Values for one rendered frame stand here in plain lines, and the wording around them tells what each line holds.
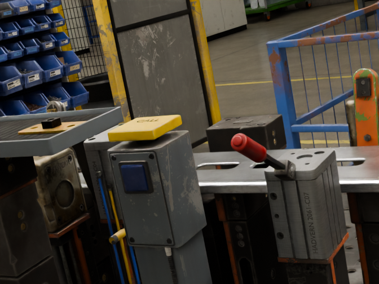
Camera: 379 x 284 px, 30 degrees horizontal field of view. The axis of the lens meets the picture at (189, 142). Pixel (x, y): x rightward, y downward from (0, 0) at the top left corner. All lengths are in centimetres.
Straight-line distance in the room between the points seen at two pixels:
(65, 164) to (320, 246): 44
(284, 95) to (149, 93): 154
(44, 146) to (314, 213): 33
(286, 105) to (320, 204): 231
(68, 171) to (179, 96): 367
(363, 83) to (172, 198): 50
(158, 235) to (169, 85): 394
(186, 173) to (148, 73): 376
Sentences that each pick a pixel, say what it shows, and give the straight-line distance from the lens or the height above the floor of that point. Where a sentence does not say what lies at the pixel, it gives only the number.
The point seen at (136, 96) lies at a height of 63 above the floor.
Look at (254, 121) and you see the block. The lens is 128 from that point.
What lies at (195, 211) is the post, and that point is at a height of 105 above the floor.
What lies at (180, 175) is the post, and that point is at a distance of 76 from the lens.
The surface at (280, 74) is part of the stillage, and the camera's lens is 313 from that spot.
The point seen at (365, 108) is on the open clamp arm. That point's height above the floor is 105.
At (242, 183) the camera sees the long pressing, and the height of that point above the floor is 100.
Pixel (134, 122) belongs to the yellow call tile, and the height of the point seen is 116.
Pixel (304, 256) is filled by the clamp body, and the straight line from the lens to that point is 89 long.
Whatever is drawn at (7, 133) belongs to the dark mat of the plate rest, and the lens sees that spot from 89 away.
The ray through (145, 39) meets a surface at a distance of 452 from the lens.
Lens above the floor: 131
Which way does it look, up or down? 13 degrees down
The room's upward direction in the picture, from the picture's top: 11 degrees counter-clockwise
